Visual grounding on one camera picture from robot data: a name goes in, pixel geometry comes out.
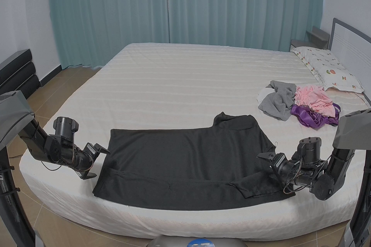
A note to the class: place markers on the purple garment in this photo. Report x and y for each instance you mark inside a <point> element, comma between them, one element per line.
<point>307,118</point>

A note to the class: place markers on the grey garment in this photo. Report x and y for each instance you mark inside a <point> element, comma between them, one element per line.
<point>278,101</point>

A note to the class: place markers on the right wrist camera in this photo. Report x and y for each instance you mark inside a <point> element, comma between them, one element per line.
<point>279,163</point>

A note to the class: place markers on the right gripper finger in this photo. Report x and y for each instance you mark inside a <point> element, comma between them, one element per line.
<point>268,156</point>

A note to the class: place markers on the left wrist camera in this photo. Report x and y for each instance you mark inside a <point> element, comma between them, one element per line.
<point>91,149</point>

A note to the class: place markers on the pink garment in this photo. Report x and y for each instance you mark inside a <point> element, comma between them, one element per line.
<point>316,99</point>

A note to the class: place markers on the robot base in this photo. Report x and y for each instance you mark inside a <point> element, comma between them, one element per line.
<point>194,241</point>

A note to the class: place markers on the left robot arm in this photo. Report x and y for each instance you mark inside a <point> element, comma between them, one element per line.
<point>14,118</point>

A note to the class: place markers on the white garment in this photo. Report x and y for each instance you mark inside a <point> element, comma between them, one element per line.
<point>263,95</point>

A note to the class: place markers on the white printed pillow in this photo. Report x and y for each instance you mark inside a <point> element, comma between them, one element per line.
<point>327,69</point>

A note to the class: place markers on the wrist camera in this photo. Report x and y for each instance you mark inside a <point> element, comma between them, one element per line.
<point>91,149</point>
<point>279,163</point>

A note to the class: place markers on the black T-shirt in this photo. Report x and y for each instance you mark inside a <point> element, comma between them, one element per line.
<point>188,164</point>

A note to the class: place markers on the bed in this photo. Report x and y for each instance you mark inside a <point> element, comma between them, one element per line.
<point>174,86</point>

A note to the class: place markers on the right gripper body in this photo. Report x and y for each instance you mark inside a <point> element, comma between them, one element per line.
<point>291,177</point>

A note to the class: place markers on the black chest of drawers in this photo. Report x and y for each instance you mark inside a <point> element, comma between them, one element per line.
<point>17,72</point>

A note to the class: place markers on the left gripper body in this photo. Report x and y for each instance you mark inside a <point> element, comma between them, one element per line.
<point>82,166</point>

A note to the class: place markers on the grey bedside table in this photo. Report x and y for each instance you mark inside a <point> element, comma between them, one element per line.
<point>314,37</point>

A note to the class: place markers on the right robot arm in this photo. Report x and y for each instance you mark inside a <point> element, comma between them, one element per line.
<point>353,130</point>

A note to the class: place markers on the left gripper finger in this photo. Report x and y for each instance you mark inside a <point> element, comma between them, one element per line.
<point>85,175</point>
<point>103,151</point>

